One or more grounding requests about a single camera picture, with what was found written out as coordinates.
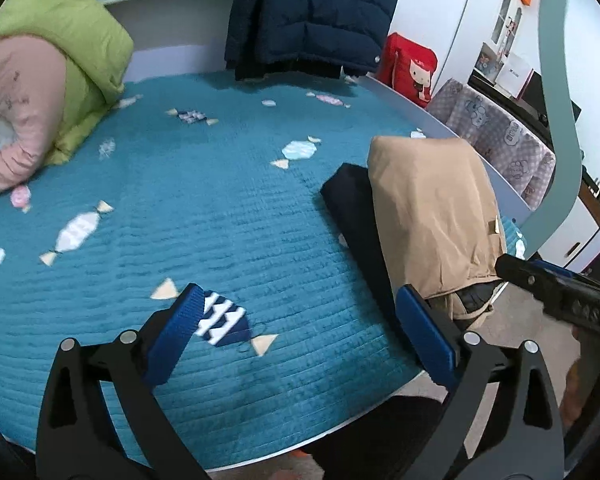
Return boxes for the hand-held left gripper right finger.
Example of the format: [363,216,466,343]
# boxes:
[396,285,566,480]

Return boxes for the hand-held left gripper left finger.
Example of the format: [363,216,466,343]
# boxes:
[35,282,208,480]

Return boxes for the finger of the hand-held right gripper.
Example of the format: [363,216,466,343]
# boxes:
[495,254,600,346]

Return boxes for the tan coat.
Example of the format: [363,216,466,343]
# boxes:
[367,135,508,321]

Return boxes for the person's right hand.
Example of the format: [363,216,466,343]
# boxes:
[561,329,590,426]

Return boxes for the white cabinet door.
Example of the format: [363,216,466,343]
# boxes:
[540,195,600,273]

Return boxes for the dark desk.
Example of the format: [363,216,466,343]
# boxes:
[467,72,600,221]

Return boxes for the person's dark trouser leg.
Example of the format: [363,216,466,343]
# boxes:
[305,395,456,480]

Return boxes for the teal quilted bed cover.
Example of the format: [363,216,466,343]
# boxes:
[0,72,526,471]

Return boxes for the folded dark jeans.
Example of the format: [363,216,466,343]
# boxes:
[320,162,503,321]

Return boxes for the pink patterned tablecloth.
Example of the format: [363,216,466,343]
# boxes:
[427,77,556,211]

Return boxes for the black computer monitor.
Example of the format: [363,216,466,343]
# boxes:
[520,71,581,128]

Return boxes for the white paper bag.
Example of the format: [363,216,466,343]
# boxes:
[495,52,535,98]

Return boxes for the red cartoon bag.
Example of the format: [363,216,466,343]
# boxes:
[377,32,438,108]

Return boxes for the pink padded garment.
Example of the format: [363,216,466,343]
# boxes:
[0,35,71,198]

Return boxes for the white wardrobe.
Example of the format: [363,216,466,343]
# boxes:
[430,0,536,91]

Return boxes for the green quilt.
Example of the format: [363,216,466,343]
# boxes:
[0,0,135,167]

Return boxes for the lavender shelf unit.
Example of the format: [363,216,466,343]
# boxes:
[30,0,241,83]

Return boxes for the yellow and navy puffer jacket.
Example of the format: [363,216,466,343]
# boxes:
[225,0,403,81]

